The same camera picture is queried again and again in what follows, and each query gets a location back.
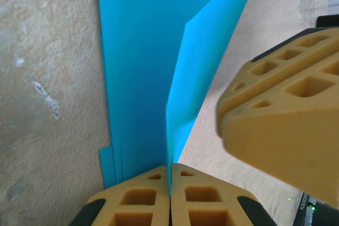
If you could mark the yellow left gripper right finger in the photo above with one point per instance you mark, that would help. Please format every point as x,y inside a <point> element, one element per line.
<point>201,204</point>

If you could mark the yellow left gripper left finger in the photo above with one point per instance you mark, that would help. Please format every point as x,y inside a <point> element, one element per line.
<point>137,204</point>

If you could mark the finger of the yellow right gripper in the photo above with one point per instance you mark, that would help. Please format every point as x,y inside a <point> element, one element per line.
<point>286,136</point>

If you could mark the turquoise cloth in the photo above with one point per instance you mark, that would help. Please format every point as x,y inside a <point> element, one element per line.
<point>137,51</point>

